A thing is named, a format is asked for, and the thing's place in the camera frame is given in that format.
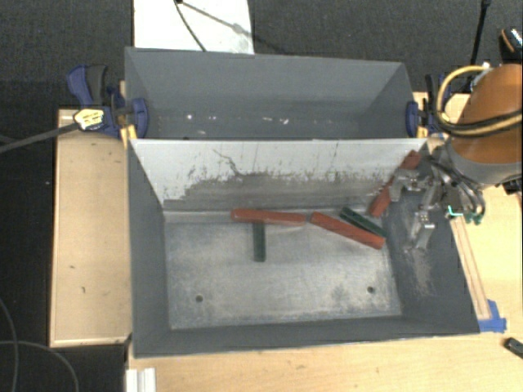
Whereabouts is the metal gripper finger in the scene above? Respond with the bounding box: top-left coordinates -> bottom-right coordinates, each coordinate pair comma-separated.
405,211 -> 431,253
413,222 -> 437,253

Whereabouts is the red-brown flat block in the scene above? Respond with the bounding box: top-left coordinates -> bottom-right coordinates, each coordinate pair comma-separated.
309,211 -> 387,251
230,207 -> 307,225
369,149 -> 422,218

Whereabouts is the dark green flat block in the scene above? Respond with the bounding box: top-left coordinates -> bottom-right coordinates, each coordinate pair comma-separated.
252,221 -> 267,263
339,207 -> 388,238

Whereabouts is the grey metal bin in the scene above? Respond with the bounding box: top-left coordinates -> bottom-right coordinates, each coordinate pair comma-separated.
122,46 -> 481,359

